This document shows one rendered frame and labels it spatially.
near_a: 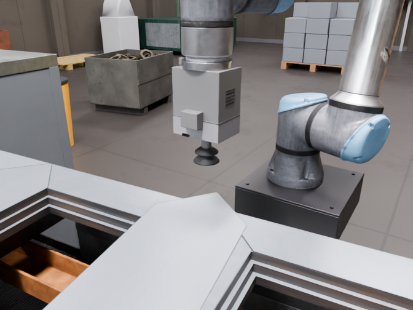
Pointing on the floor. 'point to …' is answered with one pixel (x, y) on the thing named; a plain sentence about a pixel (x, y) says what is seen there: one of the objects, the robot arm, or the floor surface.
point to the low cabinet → (164, 34)
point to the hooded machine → (119, 26)
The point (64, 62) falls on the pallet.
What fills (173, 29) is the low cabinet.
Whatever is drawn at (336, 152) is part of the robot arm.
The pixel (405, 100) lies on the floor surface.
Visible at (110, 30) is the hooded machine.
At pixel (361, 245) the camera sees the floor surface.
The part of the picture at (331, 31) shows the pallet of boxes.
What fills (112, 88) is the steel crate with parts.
